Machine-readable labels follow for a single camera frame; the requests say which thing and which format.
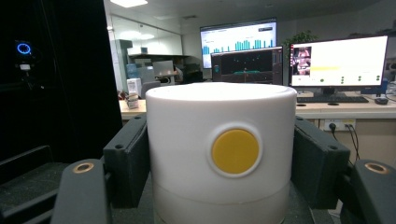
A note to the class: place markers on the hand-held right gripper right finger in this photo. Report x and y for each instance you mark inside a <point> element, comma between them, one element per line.
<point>317,165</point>

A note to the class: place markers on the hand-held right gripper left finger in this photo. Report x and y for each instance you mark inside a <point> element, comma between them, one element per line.
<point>127,161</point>

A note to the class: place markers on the white round lidded container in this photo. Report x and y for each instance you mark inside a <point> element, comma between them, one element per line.
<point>186,140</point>

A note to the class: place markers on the black two-tier shelf rack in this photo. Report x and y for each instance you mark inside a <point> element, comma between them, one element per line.
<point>28,186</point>

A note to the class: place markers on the power socket with plugs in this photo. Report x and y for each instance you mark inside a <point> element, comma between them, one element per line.
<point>339,125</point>

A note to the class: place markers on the beige office desk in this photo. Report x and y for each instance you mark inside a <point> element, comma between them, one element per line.
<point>342,111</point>

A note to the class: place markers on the black keyboard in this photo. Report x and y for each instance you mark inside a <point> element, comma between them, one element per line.
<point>331,99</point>

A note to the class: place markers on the white box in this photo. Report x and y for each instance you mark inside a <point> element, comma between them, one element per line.
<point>134,86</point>

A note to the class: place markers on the grey office chair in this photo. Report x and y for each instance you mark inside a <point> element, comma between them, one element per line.
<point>150,88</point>

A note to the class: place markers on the black computer mouse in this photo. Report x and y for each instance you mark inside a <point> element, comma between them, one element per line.
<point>381,100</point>

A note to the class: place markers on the blue water bottle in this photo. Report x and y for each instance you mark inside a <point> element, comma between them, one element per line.
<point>131,71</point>

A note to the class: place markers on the black curtain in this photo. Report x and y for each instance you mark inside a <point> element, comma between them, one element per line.
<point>68,77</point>

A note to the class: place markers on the bright white computer monitor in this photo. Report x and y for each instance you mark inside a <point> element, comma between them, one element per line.
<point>345,59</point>

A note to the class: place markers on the dark computer monitor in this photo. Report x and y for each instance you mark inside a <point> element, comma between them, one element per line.
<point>247,65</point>

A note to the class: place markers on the green potted plant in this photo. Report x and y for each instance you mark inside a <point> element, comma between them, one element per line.
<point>300,37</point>

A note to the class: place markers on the ceiling light panel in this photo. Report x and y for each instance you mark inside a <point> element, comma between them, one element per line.
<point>128,2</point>

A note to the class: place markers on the small white camera on stand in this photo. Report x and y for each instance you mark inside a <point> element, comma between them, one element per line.
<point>25,67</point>

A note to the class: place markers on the large wall screen with charts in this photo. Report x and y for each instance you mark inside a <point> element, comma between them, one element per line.
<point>236,34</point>

